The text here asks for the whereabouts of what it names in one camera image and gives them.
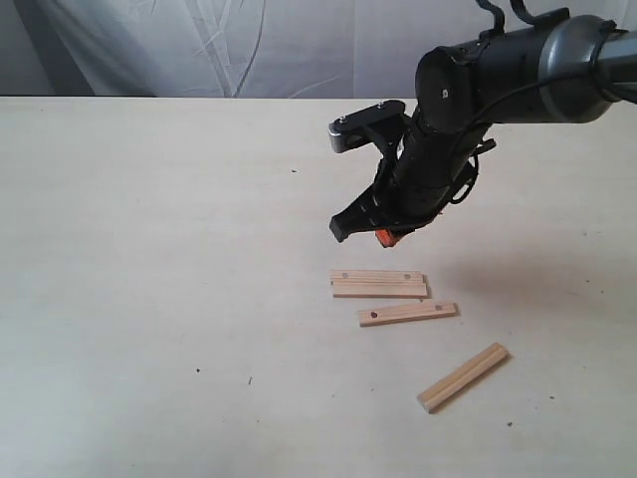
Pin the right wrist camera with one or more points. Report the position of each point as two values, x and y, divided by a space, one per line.
382 123

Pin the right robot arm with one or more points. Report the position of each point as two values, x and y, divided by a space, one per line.
557 68

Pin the white backdrop cloth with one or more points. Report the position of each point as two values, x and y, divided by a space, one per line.
226 49

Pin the plain wooden stick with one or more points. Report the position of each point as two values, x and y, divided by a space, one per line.
380 290

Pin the grooved wooden stick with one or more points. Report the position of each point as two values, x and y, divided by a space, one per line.
447 387

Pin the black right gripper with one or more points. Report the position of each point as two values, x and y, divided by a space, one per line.
434 169

